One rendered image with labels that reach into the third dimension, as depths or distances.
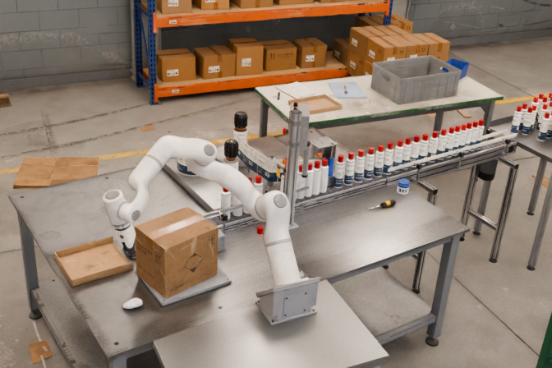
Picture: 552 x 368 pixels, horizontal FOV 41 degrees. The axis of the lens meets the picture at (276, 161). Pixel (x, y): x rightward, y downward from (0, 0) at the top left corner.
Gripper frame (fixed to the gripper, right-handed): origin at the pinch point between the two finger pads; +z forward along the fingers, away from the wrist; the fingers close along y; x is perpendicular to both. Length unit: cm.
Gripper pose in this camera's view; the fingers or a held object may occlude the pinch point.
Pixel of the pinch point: (131, 250)
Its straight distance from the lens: 328.0
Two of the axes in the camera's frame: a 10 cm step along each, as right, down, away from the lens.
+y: 0.4, -6.0, 8.0
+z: 1.3, 8.0, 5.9
